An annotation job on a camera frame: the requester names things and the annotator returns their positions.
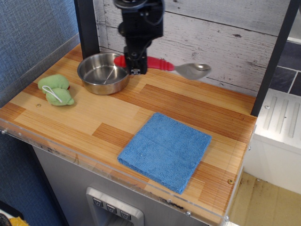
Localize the black frame post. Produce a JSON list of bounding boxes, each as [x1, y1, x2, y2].
[[74, 0, 100, 59], [251, 0, 301, 117]]

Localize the red handled metal spoon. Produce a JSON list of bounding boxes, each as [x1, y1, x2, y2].
[[114, 56, 211, 81]]

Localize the green plush toy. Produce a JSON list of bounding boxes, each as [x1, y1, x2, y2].
[[38, 74, 74, 106]]

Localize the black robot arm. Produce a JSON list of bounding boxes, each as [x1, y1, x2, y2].
[[114, 0, 165, 75]]

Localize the silver dispenser button panel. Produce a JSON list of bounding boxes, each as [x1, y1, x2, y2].
[[86, 187, 144, 226]]

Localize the stainless steel pan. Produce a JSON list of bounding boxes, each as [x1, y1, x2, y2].
[[77, 53, 130, 95]]

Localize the black left frame post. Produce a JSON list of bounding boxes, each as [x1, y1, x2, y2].
[[74, 0, 100, 59]]

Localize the black right frame post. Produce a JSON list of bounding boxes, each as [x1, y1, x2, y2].
[[251, 0, 301, 117]]

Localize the clear acrylic edge guard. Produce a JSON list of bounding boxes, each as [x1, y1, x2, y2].
[[0, 119, 248, 226]]

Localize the yellow and black object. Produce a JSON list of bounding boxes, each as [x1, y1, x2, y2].
[[0, 213, 29, 226]]

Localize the blue folded cloth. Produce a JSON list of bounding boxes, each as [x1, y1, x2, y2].
[[118, 113, 212, 194]]

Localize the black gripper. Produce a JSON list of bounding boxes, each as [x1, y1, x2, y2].
[[118, 4, 164, 74]]

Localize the white grooved cabinet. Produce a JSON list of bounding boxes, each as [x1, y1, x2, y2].
[[244, 89, 301, 194]]

